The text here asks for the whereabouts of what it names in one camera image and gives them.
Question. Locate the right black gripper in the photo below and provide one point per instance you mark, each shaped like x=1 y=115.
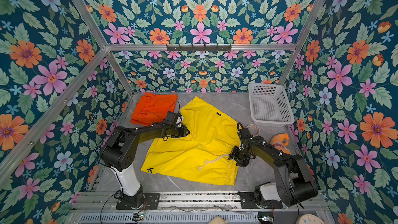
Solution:
x=242 y=163

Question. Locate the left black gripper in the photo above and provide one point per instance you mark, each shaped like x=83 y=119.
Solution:
x=183 y=132

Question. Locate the orange shorts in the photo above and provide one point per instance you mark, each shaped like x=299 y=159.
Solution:
x=153 y=108

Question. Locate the yellow shorts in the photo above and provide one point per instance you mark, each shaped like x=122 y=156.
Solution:
x=203 y=155

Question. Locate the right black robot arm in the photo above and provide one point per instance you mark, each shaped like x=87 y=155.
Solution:
x=293 y=181

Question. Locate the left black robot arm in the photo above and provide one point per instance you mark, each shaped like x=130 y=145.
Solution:
x=119 y=153

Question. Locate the white tape roll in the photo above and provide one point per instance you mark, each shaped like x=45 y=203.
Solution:
x=253 y=129

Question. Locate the orange fish plush toy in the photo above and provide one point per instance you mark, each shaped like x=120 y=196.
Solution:
x=280 y=142

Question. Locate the white plastic basket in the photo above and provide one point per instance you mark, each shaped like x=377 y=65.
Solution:
x=269 y=105

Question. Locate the beige round object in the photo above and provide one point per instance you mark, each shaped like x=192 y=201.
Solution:
x=218 y=220

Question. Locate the white round device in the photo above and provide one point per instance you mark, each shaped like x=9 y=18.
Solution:
x=309 y=219

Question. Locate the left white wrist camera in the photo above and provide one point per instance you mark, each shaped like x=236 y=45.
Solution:
x=179 y=120

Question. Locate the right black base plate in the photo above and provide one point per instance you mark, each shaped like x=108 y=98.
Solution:
x=250 y=200

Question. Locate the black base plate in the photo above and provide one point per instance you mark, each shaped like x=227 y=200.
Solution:
x=141 y=201
x=250 y=200

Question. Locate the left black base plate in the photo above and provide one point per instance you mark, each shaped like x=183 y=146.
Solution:
x=141 y=201

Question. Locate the black hook rail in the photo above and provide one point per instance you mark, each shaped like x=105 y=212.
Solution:
x=203 y=47

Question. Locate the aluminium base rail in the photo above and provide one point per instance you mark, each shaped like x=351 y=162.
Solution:
x=190 y=207

